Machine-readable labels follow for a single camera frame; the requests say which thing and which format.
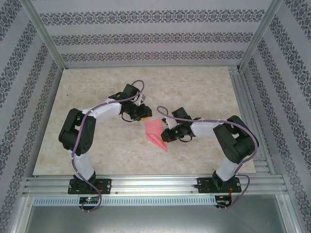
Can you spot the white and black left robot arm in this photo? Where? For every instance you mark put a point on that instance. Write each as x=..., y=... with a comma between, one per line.
x=109, y=111

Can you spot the aluminium side rails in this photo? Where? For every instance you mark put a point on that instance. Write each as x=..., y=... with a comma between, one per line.
x=239, y=97

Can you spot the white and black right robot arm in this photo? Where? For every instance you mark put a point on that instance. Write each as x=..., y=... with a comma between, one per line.
x=206, y=128

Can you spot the grey metal sheet panel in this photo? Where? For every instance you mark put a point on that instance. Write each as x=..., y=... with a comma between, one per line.
x=155, y=218

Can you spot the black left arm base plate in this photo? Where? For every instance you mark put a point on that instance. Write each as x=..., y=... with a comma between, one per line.
x=105, y=184

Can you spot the pink paper sheet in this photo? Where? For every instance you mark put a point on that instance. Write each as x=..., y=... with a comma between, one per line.
x=154, y=131

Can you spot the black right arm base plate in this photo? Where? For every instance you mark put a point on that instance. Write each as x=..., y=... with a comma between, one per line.
x=204, y=185

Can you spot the aluminium frame post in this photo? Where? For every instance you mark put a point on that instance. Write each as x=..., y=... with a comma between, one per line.
x=46, y=34
x=258, y=34

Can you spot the right controller circuit board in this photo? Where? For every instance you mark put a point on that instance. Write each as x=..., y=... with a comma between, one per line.
x=222, y=199

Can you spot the aluminium mounting rail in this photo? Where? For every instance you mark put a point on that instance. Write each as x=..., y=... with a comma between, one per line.
x=155, y=183

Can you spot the left controller circuit board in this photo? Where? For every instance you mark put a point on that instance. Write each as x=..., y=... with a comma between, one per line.
x=88, y=200

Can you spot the controller circuit board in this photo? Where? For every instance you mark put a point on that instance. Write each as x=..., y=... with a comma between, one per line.
x=88, y=200
x=222, y=199

